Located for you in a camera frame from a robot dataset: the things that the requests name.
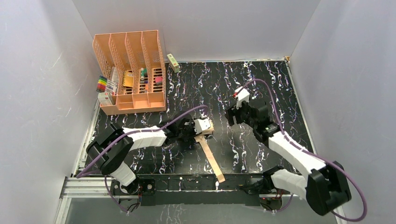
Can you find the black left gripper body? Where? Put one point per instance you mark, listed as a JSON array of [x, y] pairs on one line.
[[190, 130]]

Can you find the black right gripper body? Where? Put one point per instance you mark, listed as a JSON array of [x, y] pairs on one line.
[[240, 114]]

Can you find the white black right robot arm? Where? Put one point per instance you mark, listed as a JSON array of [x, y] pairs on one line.
[[323, 187]]

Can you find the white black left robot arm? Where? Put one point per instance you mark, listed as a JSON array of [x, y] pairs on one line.
[[112, 162]]

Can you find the pink eraser in organizer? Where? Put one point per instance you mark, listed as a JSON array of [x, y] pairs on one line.
[[158, 81]]

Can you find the green white small box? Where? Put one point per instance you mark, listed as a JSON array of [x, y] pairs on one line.
[[173, 63]]

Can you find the yellow notebook in organizer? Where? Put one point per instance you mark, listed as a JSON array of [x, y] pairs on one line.
[[128, 79]]

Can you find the small white cardboard box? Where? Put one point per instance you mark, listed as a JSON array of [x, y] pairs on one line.
[[106, 98]]

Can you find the peach plastic desk organizer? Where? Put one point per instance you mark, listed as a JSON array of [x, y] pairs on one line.
[[135, 61]]

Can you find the colourful marker pen set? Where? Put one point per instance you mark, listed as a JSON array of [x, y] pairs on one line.
[[102, 84]]

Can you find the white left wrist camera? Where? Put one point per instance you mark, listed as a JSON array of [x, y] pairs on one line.
[[201, 125]]

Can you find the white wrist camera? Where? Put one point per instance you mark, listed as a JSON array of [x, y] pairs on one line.
[[201, 125], [241, 95]]

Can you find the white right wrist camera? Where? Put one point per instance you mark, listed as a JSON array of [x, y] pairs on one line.
[[241, 95]]

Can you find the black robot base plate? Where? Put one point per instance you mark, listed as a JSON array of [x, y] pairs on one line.
[[247, 189]]

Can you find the aluminium table edge rail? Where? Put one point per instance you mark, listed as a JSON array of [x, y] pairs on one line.
[[181, 172]]

